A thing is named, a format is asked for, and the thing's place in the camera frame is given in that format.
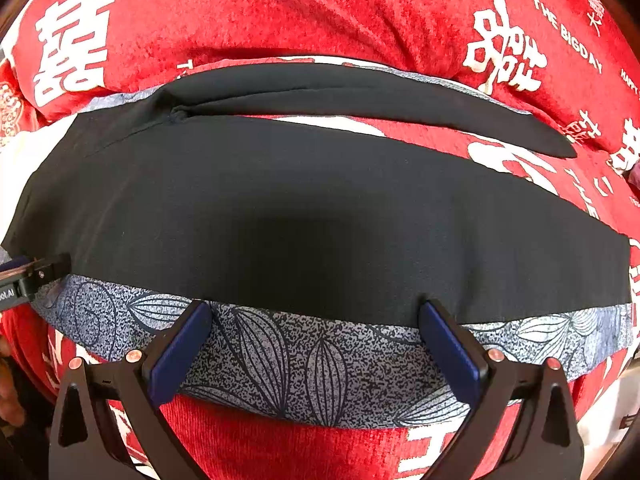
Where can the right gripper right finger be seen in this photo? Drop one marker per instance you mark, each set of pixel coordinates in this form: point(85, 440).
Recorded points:
point(543, 443)

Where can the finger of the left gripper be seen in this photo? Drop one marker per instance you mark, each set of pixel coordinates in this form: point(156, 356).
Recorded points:
point(22, 277)

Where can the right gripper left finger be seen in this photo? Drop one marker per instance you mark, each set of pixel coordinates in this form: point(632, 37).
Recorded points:
point(85, 440)

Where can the grey leaf-patterned cloth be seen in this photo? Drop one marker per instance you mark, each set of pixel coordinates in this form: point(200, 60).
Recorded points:
point(338, 373)

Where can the black pants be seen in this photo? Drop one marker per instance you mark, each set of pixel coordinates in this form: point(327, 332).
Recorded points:
point(212, 188)

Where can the person's left hand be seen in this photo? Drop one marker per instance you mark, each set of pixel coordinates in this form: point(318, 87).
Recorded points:
point(11, 410)

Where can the red sofa cover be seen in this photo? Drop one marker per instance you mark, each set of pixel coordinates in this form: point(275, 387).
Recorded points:
point(565, 62)

